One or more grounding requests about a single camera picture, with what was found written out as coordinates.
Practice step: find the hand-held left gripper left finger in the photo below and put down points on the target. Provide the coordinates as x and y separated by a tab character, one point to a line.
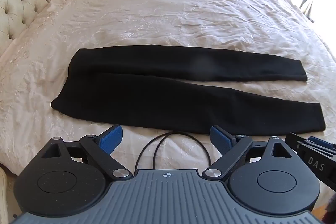
112	139

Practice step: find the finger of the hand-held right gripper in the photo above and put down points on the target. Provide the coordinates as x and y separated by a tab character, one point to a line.
320	142

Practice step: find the black pants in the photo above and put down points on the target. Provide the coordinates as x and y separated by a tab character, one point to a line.
168	92

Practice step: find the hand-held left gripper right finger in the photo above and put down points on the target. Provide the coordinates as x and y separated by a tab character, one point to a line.
219	139

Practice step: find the cream embroidered bedspread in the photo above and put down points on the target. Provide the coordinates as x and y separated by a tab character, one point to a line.
168	11

